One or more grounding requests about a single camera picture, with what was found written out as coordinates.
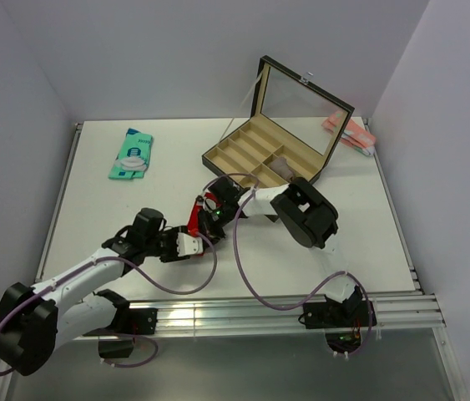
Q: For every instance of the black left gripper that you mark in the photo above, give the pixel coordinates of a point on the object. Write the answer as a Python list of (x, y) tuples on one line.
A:
[(173, 232)]

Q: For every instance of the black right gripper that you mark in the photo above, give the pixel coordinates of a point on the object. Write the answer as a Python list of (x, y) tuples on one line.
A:
[(209, 231)]

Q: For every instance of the red sock with white print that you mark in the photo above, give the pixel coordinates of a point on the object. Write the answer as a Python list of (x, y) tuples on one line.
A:
[(199, 219)]

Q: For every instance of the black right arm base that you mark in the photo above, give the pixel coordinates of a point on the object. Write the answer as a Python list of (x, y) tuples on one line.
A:
[(344, 333)]

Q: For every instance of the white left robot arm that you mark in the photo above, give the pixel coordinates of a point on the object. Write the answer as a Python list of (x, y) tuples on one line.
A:
[(36, 320)]

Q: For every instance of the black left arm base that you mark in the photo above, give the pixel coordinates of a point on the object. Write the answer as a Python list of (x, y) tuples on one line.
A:
[(116, 345)]

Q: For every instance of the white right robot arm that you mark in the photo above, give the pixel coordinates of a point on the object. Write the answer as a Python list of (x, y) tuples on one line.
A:
[(310, 219)]

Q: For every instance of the black compartment display box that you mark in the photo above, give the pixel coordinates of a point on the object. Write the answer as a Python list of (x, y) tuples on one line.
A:
[(281, 116)]

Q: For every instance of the pink patterned sock pair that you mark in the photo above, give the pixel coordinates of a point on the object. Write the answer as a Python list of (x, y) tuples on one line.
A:
[(353, 135)]

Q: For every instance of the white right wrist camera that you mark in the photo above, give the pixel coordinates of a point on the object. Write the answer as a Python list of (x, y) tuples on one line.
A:
[(209, 202)]

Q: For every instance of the aluminium front rail frame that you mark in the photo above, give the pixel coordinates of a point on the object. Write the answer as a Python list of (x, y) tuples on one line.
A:
[(379, 254)]

